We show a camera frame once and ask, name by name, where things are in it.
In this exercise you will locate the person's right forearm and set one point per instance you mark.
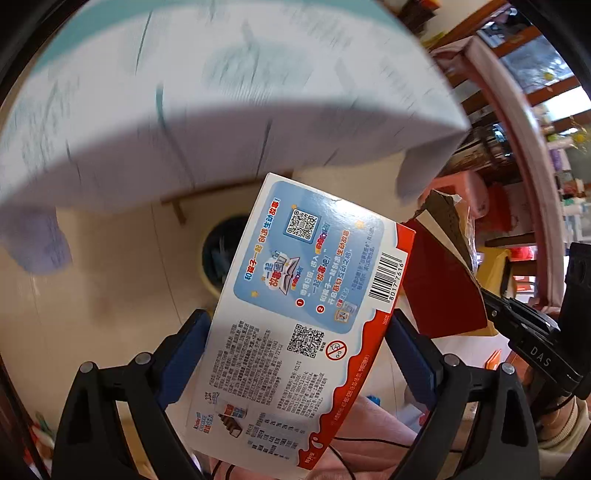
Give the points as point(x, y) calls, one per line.
point(565, 424)

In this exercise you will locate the white and red chocolate carton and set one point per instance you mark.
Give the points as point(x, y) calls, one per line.
point(295, 323)

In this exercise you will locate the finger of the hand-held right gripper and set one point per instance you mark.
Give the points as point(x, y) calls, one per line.
point(501, 309)

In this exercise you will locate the brown and red cardboard piece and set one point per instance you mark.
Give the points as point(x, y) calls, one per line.
point(438, 286)

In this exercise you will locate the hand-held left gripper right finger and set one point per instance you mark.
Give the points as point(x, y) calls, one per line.
point(415, 355)

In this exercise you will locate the pink plastic stool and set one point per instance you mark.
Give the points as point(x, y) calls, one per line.
point(461, 189)

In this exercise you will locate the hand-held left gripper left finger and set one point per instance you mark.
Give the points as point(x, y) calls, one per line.
point(184, 355)

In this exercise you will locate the round trash bin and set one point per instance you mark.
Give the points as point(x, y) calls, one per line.
point(221, 258)

